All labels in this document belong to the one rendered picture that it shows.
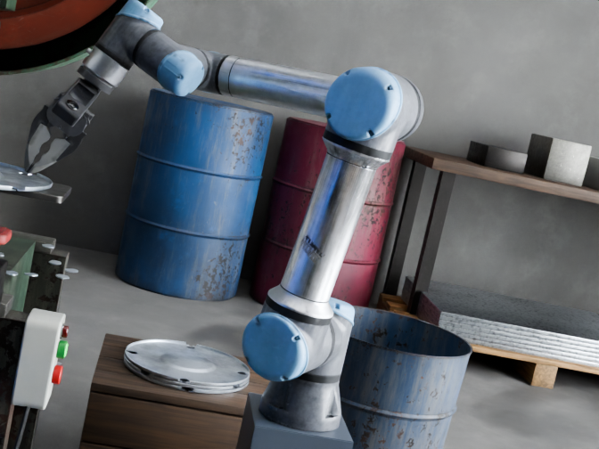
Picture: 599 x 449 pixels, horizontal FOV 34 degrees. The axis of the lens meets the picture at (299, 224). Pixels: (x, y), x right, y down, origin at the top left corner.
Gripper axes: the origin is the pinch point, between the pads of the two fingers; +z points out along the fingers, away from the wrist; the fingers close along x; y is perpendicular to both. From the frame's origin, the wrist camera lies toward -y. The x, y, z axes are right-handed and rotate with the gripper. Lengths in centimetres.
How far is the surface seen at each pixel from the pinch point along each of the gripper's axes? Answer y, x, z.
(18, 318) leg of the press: -36.1, -12.3, 13.5
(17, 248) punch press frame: -1.0, -6.6, 13.4
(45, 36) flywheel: 22.8, 13.2, -19.4
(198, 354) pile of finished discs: 45, -55, 21
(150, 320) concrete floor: 205, -67, 57
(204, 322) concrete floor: 216, -87, 47
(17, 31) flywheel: 23.1, 18.1, -16.8
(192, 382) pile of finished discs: 23, -53, 22
